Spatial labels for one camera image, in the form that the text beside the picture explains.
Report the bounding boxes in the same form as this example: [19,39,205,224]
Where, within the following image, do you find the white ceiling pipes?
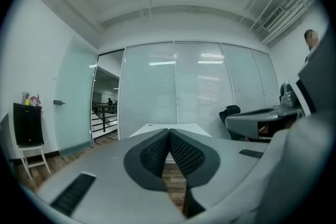
[246,0,316,45]

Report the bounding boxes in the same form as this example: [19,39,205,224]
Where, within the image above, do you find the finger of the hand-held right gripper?
[225,108,279,141]

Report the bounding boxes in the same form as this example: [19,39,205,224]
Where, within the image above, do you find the black metal railing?
[91,102,118,133]

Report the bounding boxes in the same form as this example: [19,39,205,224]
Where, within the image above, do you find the white wooden stool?
[17,144,51,179]

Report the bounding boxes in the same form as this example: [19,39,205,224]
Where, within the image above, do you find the black office chair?
[219,104,242,140]

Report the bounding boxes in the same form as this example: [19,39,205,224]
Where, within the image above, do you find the frosted glass door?
[54,36,99,158]

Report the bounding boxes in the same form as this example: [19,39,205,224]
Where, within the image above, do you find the pink packaged item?
[29,93,42,107]

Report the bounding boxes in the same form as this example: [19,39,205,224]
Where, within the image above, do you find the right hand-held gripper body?
[277,26,336,117]

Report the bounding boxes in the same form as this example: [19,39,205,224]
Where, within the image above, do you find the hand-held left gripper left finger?
[36,127,187,224]

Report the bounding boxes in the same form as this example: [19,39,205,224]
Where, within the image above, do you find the white ceiling air vent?
[262,6,285,30]

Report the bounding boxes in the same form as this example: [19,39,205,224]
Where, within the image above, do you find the black cabinet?
[13,102,45,147]

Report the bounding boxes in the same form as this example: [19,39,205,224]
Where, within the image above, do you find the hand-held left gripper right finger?
[169,127,272,219]

